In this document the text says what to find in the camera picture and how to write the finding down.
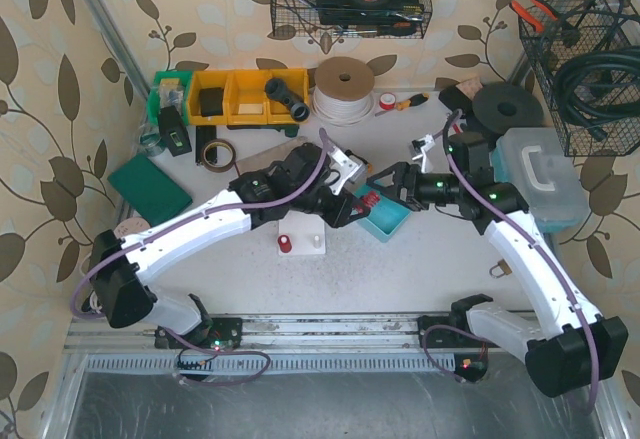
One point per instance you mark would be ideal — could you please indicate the brown packing tape roll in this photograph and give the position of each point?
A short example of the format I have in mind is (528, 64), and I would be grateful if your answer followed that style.
(218, 156)

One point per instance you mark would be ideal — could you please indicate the black box in bin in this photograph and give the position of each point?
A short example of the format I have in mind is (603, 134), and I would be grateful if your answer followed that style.
(211, 101)

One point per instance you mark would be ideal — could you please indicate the green storage bin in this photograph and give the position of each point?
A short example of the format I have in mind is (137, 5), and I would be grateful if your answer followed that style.
(169, 89)

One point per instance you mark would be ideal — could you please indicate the yellow black screwdriver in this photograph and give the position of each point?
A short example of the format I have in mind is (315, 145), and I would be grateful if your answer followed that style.
(414, 101)

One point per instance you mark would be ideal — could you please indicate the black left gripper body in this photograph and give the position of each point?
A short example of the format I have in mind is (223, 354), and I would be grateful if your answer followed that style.
(343, 207)

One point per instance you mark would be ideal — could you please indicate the yellow bin left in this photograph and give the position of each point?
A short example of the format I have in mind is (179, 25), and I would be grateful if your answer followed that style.
(202, 80)

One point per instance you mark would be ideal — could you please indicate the small brass padlock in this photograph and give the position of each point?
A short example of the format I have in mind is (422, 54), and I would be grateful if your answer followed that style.
(500, 269)

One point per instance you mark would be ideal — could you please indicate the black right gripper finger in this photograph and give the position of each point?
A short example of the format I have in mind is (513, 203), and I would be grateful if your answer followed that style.
(391, 176)
(390, 193)

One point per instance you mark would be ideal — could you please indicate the white peg base plate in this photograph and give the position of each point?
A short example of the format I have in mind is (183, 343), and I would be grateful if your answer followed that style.
(305, 238)

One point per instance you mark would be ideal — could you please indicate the right wire basket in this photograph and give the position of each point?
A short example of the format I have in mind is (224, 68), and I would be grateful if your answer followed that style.
(587, 66)

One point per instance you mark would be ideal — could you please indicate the black block with sponge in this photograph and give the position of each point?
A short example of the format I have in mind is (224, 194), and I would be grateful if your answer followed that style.
(461, 95)

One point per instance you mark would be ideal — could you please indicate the yellow bin middle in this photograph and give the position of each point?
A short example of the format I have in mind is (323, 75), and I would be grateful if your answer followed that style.
(245, 97)

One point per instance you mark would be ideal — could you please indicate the yellow bin right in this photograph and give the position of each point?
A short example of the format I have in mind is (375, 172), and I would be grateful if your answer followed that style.
(297, 80)

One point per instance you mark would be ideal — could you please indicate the black meter device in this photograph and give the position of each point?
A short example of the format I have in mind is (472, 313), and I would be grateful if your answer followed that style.
(173, 131)

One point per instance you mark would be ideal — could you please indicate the glass jar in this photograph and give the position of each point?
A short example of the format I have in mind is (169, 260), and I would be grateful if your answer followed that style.
(150, 143)

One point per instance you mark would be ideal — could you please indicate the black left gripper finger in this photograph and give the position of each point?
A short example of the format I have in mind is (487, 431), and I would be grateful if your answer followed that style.
(358, 202)
(358, 213)

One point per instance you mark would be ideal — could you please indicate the beige work glove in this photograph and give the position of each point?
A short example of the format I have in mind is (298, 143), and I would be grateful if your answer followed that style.
(266, 158)

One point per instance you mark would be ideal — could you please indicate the teal spring tray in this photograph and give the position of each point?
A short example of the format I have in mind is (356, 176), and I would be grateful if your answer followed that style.
(385, 218)

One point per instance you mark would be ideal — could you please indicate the green notebook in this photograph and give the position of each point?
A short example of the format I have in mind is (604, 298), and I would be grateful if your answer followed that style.
(149, 190)

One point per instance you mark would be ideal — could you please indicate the teal clear toolbox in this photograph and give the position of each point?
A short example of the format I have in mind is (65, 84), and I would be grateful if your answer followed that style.
(533, 161)

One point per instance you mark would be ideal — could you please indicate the white cable spool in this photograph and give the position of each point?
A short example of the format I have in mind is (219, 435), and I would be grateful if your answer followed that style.
(343, 93)

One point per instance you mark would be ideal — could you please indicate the grey pipe fitting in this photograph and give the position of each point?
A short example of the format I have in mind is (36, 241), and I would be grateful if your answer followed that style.
(277, 90)

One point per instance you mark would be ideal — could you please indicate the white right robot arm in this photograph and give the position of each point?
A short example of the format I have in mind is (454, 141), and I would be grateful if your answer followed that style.
(570, 344)

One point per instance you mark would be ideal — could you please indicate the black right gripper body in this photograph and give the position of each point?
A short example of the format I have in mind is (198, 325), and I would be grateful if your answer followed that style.
(406, 187)

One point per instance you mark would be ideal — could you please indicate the yellow bin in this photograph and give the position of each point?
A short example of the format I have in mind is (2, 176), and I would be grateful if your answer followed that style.
(202, 80)
(297, 80)
(245, 97)

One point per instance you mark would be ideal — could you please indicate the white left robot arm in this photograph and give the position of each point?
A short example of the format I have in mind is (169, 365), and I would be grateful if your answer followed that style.
(311, 180)

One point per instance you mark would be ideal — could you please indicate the red white tape roll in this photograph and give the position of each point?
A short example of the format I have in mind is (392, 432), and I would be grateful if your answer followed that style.
(387, 101)

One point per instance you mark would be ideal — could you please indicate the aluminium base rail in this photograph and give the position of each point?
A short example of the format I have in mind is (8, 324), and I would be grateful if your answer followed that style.
(279, 344)

